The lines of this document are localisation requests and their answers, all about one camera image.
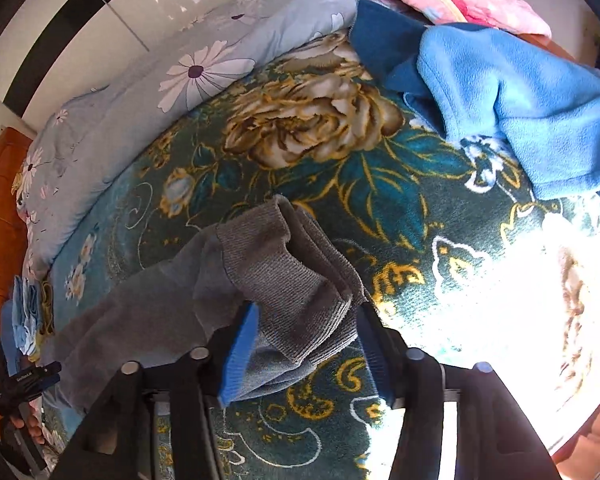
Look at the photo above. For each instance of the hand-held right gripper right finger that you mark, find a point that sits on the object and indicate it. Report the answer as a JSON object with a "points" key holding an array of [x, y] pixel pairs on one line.
{"points": [[375, 355]]}

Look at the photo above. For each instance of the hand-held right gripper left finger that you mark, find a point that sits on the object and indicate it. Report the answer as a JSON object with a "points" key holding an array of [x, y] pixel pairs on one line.
{"points": [[240, 355]]}

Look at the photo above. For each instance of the grey sweatpants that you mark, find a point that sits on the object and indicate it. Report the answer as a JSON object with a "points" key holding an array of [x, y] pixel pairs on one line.
{"points": [[290, 280]]}

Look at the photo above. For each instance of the person's left hand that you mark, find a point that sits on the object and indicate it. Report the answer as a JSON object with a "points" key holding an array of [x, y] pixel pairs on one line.
{"points": [[32, 427]]}

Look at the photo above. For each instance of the folded blue garment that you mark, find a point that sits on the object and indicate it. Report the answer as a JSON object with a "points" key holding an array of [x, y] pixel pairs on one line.
{"points": [[25, 320]]}

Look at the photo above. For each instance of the folded olive knitted sweater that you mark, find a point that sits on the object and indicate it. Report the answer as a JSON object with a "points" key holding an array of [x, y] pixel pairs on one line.
{"points": [[47, 310]]}

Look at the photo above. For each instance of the teal floral blanket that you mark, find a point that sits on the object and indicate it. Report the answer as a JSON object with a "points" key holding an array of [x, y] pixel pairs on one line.
{"points": [[380, 185]]}

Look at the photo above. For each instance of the wooden headboard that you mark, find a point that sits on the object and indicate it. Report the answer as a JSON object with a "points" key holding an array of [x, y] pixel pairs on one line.
{"points": [[0, 210]]}

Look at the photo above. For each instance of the pale blue floral duvet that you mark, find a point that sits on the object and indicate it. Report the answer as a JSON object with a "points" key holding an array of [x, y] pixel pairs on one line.
{"points": [[130, 110]]}

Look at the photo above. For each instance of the light blue fleece garment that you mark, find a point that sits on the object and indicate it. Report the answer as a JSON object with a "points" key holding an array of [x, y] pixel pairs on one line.
{"points": [[530, 100]]}

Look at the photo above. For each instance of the dark blue garment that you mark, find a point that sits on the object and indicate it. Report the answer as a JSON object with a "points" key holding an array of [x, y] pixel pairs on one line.
{"points": [[380, 45]]}

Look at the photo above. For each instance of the glossy white wardrobe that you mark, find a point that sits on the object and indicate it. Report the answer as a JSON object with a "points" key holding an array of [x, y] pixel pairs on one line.
{"points": [[130, 0]]}

